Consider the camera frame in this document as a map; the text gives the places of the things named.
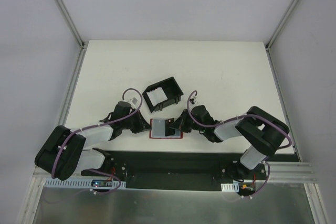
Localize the red leather card holder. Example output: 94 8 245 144
150 118 183 139

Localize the black card box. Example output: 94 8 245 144
142 77 184 113

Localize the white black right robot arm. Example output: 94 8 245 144
167 105 289 179

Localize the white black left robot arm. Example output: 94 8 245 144
34 100 151 180

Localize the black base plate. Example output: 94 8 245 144
80 150 266 190

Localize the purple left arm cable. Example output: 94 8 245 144
51 88 144 197

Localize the right white cable duct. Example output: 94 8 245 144
220 183 239 193

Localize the white cable duct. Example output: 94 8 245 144
220 183 239 193
45 178 127 190

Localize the left aluminium frame post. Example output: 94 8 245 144
40 0 89 49

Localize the aluminium frame post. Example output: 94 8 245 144
264 0 318 51
40 0 89 49

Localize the left white cable duct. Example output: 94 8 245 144
45 178 127 190

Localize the aluminium front rail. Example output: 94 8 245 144
268 162 318 184

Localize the right aluminium frame post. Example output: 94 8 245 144
264 0 318 51

